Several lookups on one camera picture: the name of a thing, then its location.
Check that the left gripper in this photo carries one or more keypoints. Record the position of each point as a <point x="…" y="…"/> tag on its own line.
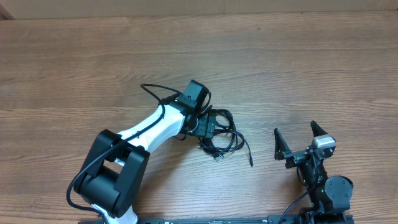
<point x="201" y="129"/>

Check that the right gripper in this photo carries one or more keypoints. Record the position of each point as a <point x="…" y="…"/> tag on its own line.
<point x="294" y="155"/>

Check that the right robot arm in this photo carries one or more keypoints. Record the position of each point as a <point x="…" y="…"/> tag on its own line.
<point x="326" y="198"/>

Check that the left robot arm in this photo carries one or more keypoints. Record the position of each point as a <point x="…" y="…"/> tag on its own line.
<point x="110" y="178"/>

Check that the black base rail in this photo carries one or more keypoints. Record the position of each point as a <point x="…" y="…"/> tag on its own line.
<point x="271" y="219"/>

